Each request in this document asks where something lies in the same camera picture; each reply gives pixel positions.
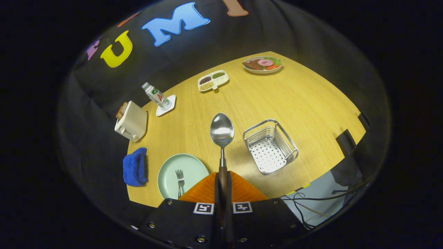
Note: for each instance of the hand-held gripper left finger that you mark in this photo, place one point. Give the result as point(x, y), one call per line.
point(180, 221)

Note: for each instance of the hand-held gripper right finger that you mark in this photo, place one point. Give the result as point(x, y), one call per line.
point(263, 221)

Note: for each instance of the green plate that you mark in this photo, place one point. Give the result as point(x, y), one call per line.
point(193, 169)

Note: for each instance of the blue towel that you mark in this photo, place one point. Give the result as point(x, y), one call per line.
point(133, 167)

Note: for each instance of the white square coaster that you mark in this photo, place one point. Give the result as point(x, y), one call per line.
point(162, 112)

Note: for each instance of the white toaster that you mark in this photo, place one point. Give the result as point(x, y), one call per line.
point(133, 121)

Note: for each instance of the black clamp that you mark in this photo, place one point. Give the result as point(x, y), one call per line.
point(364, 121)
point(346, 141)

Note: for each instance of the toast slice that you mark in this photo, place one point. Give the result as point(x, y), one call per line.
point(121, 110)

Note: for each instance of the clear plastic water bottle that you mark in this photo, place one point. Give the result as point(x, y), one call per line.
point(157, 97)

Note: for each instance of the white divided bean dish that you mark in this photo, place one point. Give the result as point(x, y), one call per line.
point(222, 81)

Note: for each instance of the plate of meat and vegetables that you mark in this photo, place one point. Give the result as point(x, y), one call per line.
point(261, 64)

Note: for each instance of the black backdrop cloth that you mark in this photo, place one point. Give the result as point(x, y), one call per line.
point(277, 31)

